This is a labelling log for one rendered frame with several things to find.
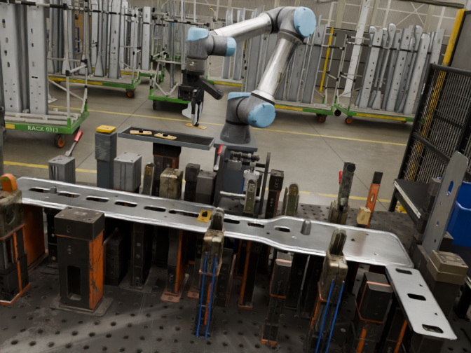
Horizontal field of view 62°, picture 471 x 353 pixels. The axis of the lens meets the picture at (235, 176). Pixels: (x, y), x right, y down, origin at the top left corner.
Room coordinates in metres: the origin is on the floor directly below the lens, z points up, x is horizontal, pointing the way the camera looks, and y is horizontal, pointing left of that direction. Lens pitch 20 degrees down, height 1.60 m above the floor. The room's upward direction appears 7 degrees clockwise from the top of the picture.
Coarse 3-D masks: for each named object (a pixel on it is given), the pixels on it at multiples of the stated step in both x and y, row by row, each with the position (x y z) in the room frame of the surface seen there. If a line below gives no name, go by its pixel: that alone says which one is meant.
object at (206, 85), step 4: (200, 80) 1.53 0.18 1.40; (204, 80) 1.55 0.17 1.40; (200, 84) 1.53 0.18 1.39; (204, 84) 1.52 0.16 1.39; (208, 84) 1.53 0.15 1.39; (204, 88) 1.52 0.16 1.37; (208, 88) 1.52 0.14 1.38; (212, 88) 1.52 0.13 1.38; (216, 88) 1.55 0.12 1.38; (208, 92) 1.52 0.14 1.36; (212, 92) 1.52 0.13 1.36; (216, 92) 1.51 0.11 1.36; (220, 92) 1.52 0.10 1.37; (212, 96) 1.52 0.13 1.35; (216, 96) 1.51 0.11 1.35; (220, 96) 1.51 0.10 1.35
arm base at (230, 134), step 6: (228, 120) 1.81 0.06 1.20; (228, 126) 1.80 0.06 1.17; (234, 126) 1.79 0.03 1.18; (240, 126) 1.80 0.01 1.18; (246, 126) 1.81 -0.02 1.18; (222, 132) 1.82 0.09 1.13; (228, 132) 1.79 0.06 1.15; (234, 132) 1.78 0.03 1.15; (240, 132) 1.79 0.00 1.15; (246, 132) 1.81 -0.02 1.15; (222, 138) 1.80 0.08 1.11; (228, 138) 1.78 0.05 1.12; (234, 138) 1.78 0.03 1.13; (240, 138) 1.78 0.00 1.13; (246, 138) 1.81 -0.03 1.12
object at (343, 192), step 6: (348, 162) 1.32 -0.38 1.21; (354, 162) 1.32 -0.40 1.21; (348, 168) 1.28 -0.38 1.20; (354, 168) 1.28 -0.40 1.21; (342, 174) 1.32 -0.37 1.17; (348, 174) 1.31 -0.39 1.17; (342, 180) 1.30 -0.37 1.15; (348, 180) 1.31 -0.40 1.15; (342, 186) 1.30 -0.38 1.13; (348, 186) 1.30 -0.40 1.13; (342, 192) 1.31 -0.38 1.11; (348, 192) 1.30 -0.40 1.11; (348, 198) 1.29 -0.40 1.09
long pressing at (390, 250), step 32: (32, 192) 1.21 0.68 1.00; (64, 192) 1.24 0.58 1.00; (96, 192) 1.27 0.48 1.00; (128, 192) 1.30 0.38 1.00; (160, 224) 1.11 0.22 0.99; (192, 224) 1.13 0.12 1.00; (224, 224) 1.15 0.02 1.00; (288, 224) 1.21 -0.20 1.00; (320, 224) 1.25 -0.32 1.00; (320, 256) 1.05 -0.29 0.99; (352, 256) 1.05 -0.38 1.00; (384, 256) 1.08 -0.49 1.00
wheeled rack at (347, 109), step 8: (360, 48) 8.23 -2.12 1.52; (384, 48) 8.87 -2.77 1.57; (392, 48) 8.63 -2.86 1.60; (400, 48) 8.63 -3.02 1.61; (344, 56) 9.13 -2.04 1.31; (352, 80) 8.34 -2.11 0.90; (336, 96) 9.13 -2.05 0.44; (336, 104) 8.97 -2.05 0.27; (344, 104) 9.08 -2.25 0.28; (352, 104) 8.90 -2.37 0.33; (336, 112) 9.07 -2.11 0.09; (344, 112) 8.34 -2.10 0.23; (352, 112) 8.21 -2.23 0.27; (360, 112) 8.31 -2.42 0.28; (368, 112) 8.36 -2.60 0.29; (376, 112) 8.38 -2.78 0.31; (384, 112) 8.64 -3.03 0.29; (392, 112) 8.66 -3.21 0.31; (400, 112) 8.56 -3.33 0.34; (352, 120) 8.31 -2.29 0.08; (408, 120) 8.35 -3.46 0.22
